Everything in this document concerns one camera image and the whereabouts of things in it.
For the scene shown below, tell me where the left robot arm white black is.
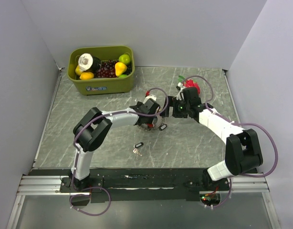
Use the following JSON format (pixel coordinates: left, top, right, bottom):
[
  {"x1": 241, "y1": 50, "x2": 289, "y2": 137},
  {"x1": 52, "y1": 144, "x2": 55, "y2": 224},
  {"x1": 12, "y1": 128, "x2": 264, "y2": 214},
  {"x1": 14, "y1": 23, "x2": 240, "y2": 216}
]
[{"x1": 70, "y1": 96, "x2": 160, "y2": 192}]

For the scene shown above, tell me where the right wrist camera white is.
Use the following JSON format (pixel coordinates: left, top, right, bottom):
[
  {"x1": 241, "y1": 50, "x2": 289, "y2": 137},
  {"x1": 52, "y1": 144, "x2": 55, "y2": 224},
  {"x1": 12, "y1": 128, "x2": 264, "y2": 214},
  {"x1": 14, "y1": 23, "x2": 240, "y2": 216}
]
[{"x1": 176, "y1": 84, "x2": 185, "y2": 101}]

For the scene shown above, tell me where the dark red grape bunch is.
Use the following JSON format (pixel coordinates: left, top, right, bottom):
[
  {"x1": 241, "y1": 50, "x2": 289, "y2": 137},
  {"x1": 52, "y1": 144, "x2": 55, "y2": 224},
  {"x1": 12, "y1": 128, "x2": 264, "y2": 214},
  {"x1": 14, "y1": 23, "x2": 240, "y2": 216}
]
[{"x1": 94, "y1": 60, "x2": 133, "y2": 78}]

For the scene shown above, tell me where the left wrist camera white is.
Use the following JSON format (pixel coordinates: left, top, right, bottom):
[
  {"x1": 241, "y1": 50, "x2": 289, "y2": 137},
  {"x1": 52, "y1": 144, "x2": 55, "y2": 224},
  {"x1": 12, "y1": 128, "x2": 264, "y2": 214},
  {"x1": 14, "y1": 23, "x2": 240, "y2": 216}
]
[{"x1": 143, "y1": 94, "x2": 157, "y2": 103}]

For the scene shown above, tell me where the yellow pear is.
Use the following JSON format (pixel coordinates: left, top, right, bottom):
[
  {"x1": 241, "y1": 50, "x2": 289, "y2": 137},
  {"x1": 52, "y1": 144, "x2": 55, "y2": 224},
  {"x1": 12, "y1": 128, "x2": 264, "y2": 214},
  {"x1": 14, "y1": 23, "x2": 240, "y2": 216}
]
[{"x1": 115, "y1": 62, "x2": 127, "y2": 77}]

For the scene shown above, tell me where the black key tag with key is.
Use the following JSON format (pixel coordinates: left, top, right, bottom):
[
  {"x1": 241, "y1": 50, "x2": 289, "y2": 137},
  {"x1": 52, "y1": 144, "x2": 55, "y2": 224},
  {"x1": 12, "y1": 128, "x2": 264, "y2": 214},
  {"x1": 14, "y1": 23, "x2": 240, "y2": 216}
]
[{"x1": 133, "y1": 142, "x2": 144, "y2": 156}]

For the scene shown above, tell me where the red dragon fruit toy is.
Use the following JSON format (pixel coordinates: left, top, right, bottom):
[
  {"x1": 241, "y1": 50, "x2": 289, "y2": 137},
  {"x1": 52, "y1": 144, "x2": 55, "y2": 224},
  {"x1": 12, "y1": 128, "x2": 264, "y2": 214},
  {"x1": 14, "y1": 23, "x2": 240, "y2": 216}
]
[{"x1": 178, "y1": 75, "x2": 200, "y2": 94}]

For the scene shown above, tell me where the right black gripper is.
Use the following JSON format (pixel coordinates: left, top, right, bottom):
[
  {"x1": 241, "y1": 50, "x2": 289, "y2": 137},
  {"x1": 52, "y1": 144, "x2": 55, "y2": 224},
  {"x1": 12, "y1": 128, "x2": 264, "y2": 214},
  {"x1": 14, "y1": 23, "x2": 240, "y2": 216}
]
[{"x1": 160, "y1": 96, "x2": 190, "y2": 119}]

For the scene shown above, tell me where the yellow lemon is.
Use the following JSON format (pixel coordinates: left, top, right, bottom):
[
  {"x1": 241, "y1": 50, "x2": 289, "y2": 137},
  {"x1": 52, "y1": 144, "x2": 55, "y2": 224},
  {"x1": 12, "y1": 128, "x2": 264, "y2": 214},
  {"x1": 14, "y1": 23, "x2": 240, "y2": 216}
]
[{"x1": 80, "y1": 72, "x2": 94, "y2": 80}]

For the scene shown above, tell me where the olive green plastic bin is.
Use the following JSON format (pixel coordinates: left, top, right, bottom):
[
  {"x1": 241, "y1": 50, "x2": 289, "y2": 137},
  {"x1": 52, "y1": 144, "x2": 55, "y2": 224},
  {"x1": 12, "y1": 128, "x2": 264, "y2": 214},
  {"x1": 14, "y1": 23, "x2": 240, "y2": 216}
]
[{"x1": 68, "y1": 45, "x2": 135, "y2": 95}]

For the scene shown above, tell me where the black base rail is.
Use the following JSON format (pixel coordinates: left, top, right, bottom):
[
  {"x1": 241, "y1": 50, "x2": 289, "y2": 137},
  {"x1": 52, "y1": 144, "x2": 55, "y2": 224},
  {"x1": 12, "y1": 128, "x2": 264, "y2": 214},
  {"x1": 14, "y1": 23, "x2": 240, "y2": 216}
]
[{"x1": 59, "y1": 167, "x2": 258, "y2": 203}]

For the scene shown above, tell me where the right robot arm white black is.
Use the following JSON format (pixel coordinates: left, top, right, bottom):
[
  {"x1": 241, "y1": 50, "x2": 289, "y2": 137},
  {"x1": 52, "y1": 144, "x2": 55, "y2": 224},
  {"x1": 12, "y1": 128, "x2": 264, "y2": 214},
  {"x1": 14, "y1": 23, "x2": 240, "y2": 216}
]
[{"x1": 161, "y1": 87, "x2": 263, "y2": 190}]

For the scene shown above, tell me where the yellow fruit at bin left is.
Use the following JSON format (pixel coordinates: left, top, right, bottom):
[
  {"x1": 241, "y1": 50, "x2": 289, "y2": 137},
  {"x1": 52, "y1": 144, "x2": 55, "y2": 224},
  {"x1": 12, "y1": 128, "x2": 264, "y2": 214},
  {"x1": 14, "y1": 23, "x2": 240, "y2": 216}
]
[{"x1": 75, "y1": 65, "x2": 82, "y2": 76}]

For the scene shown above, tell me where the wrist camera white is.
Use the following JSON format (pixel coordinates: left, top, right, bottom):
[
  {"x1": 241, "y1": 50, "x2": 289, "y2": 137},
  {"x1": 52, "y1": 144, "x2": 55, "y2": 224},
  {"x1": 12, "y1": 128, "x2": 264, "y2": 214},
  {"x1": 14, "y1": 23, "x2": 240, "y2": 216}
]
[
  {"x1": 176, "y1": 84, "x2": 185, "y2": 101},
  {"x1": 143, "y1": 94, "x2": 157, "y2": 103}
]

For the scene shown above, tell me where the white cut coconut half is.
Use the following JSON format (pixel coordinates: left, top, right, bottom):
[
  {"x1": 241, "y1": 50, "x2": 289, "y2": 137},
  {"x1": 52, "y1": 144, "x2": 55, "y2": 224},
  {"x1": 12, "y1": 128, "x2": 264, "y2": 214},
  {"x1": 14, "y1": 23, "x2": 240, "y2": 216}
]
[{"x1": 78, "y1": 53, "x2": 93, "y2": 72}]

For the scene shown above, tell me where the green apple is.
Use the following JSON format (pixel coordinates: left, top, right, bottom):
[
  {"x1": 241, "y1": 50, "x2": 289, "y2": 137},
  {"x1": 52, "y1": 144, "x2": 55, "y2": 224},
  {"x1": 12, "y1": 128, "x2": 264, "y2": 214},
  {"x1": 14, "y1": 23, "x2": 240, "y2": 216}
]
[{"x1": 118, "y1": 54, "x2": 132, "y2": 65}]

